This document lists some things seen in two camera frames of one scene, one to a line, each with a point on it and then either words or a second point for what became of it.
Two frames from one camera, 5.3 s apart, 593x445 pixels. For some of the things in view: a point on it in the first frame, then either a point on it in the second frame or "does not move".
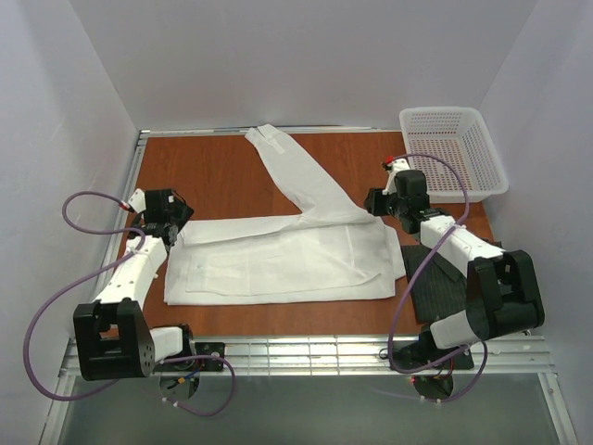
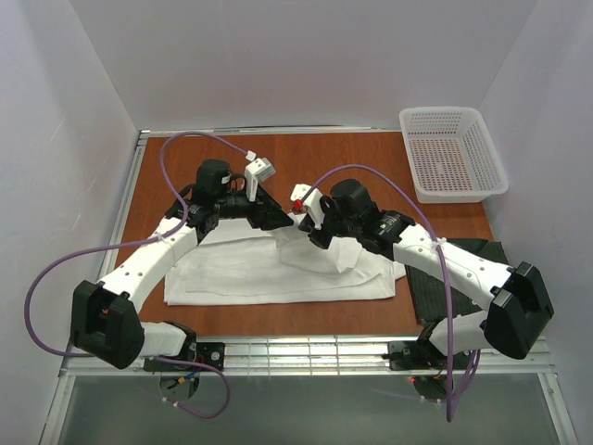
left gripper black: x=181 y=213 to x=255 y=209
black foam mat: x=439 y=288 does not move
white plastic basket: x=461 y=135 does not move
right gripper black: x=375 y=202 to x=320 y=230
